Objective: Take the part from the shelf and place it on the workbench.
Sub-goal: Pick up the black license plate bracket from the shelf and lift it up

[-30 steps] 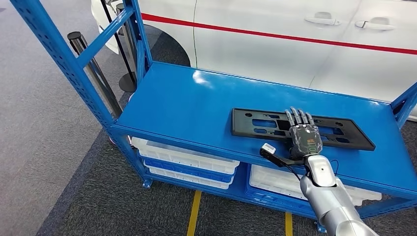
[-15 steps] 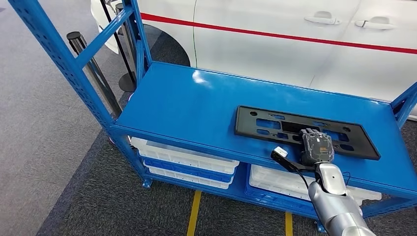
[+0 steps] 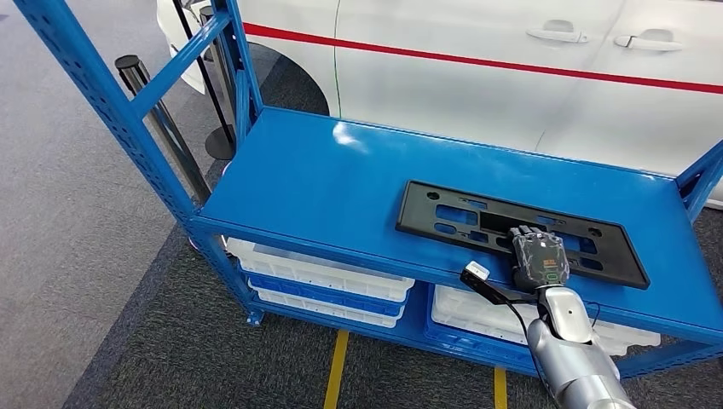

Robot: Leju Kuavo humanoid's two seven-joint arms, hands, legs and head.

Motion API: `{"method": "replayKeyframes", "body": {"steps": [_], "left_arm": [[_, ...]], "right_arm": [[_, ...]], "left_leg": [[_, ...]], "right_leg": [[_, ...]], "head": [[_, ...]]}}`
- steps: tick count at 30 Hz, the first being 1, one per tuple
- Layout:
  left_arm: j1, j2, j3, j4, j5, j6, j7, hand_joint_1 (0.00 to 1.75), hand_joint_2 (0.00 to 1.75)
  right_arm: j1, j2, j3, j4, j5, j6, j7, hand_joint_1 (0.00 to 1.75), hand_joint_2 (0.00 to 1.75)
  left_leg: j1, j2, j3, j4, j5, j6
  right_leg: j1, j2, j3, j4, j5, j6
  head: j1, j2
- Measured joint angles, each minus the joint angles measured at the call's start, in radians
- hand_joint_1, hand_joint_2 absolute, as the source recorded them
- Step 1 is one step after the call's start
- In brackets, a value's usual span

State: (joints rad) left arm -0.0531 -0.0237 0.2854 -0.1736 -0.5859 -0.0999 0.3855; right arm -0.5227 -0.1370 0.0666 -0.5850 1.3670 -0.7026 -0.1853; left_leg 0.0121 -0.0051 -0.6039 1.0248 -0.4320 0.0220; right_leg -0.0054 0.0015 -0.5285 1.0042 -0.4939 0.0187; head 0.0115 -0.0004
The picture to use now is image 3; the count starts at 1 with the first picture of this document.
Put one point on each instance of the white car with red stripe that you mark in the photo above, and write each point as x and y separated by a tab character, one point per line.
452	96

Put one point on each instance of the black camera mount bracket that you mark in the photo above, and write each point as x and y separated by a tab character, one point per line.
491	290

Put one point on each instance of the yellow floor tape rectangle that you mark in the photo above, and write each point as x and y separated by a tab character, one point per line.
337	367

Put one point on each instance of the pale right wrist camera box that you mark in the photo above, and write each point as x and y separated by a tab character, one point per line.
477	271

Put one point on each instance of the chrome stanchion post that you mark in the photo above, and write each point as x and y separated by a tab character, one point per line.
164	130

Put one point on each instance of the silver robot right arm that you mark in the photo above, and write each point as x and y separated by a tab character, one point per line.
570	361

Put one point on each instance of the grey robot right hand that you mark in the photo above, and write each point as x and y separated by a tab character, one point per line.
539	259

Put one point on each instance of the black plastic plate holder part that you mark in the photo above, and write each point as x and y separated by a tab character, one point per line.
429	217

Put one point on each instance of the thin black stanchion pole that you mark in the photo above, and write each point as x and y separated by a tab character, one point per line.
219	144

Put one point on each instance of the blue metal shelf rack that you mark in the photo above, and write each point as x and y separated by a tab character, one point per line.
339	169

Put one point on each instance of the blue plastic bin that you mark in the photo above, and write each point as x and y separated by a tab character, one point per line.
469	347
327	298

